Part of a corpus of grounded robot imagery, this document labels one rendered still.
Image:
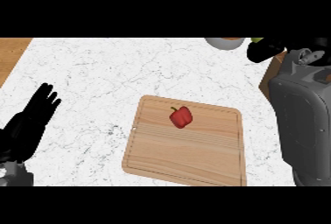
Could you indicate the wooden cutting board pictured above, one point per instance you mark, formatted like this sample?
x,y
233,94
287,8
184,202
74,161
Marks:
x,y
190,148

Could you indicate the green pear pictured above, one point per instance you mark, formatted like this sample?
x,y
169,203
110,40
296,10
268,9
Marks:
x,y
256,40

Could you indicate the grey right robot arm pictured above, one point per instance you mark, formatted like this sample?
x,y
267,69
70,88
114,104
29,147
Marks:
x,y
302,122

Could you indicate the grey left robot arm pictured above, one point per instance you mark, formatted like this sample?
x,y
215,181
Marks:
x,y
17,175

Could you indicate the grey bowl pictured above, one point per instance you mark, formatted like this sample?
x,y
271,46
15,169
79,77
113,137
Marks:
x,y
224,43

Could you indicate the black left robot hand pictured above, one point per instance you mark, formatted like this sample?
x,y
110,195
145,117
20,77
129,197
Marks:
x,y
26,131

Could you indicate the brown cardboard box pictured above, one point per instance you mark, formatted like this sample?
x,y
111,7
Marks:
x,y
271,75

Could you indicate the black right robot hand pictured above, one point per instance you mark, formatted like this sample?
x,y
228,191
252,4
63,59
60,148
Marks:
x,y
265,51

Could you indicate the red bell pepper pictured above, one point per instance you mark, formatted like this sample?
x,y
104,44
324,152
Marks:
x,y
181,117

